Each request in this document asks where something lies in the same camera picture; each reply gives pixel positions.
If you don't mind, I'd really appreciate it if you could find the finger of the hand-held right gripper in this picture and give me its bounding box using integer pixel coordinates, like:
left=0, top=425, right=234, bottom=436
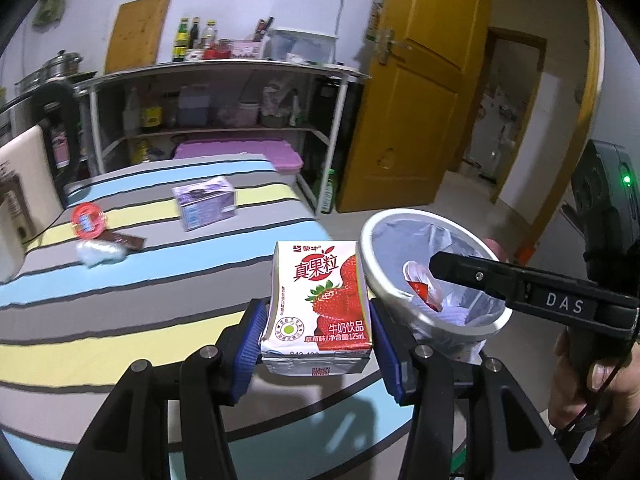
left=427, top=250, right=636, bottom=333

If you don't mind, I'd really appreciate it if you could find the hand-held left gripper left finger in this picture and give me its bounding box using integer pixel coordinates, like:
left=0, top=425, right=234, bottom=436
left=60, top=297, right=268, bottom=480

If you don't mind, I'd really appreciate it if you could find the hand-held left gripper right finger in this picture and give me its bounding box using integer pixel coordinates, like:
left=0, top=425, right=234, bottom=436
left=369, top=302, right=576, bottom=480

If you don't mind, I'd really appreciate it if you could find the red and white plastic wrapper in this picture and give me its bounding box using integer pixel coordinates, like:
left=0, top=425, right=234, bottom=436
left=404, top=260, right=445, bottom=311

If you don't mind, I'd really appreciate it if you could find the red strawberry milk carton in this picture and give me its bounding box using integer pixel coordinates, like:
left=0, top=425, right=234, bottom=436
left=259, top=240, right=375, bottom=378

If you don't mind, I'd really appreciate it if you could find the white trash bin with liner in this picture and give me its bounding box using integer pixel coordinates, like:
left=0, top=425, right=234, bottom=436
left=360, top=208, right=513, bottom=366

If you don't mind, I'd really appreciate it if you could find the brown chocolate wrapper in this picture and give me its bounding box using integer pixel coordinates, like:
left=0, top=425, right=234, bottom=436
left=100, top=232, right=147, bottom=252

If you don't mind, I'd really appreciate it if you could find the person's right hand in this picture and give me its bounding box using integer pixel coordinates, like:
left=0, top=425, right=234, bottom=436
left=547, top=332, right=640, bottom=441

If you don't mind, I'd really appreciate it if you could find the striped table cloth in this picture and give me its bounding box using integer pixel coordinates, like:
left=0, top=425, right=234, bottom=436
left=0, top=155, right=416, bottom=480

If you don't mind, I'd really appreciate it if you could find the purple drink carton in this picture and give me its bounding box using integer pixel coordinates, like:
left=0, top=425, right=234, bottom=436
left=171, top=176, right=238, bottom=232

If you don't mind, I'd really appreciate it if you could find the green glass bottle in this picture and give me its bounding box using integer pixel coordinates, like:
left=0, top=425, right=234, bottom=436
left=317, top=169, right=337, bottom=216

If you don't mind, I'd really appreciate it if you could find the crumpled white plastic wrapper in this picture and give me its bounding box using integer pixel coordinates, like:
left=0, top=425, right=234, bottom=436
left=75, top=239, right=126, bottom=267

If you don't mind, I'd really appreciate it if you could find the yellow wooden door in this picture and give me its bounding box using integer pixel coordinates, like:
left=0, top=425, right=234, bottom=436
left=336, top=0, right=493, bottom=213

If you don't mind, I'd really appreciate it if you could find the pink storage box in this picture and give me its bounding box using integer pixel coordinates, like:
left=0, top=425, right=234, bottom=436
left=172, top=138, right=304, bottom=176

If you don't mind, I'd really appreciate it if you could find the round red lid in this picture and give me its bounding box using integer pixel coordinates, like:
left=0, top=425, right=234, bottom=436
left=70, top=201, right=110, bottom=239

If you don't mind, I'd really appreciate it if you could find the crumpled plastic bag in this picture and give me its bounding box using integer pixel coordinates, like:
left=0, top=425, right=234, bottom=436
left=262, top=80, right=303, bottom=126

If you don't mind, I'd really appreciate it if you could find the brown bottle with yellow label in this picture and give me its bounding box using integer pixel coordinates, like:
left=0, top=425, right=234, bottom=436
left=140, top=105, right=163, bottom=134

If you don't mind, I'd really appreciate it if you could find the white plastic bottle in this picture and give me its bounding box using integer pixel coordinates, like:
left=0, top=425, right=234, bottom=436
left=122, top=87, right=141, bottom=136

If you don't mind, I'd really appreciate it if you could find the white metal shelf rack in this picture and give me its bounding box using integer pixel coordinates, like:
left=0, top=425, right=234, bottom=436
left=75, top=57, right=373, bottom=216

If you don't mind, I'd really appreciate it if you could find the small pink box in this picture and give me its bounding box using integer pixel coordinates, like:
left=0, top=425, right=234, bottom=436
left=232, top=39, right=266, bottom=59

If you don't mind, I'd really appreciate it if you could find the clear plastic storage box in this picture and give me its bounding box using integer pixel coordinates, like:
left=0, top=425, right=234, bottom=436
left=268, top=27, right=337, bottom=66

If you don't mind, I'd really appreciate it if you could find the dark bottle with yellow label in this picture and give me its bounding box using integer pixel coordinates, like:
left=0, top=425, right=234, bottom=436
left=172, top=17, right=190, bottom=63

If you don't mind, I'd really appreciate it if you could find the wooden cutting board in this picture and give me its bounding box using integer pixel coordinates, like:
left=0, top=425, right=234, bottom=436
left=104, top=0, right=172, bottom=73

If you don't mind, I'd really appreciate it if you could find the steel pot with lid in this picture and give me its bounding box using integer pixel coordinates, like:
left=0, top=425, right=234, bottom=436
left=15, top=50, right=83, bottom=91

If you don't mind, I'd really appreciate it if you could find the yellow door frame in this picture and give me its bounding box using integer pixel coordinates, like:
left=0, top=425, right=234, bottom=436
left=440, top=0, right=606, bottom=256

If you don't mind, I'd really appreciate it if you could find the cream kettle with black handle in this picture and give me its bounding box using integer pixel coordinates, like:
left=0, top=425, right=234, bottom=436
left=0, top=82, right=83, bottom=285

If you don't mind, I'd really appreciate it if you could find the green wall hanging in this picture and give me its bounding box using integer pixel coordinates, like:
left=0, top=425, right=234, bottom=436
left=32, top=0, right=71, bottom=26

